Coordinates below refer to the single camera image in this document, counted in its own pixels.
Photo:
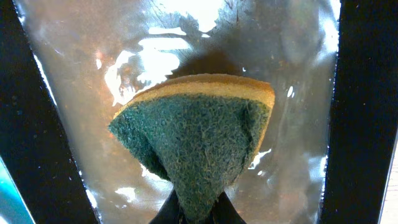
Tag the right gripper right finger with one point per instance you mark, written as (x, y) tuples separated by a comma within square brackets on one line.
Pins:
[(223, 212)]

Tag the black water tray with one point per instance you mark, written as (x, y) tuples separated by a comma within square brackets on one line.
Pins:
[(68, 66)]

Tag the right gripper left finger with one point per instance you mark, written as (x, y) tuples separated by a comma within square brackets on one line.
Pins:
[(170, 212)]

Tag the green yellow sponge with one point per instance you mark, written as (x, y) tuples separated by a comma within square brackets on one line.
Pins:
[(199, 132)]

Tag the teal plastic tray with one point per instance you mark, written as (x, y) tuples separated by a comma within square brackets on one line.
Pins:
[(13, 208)]

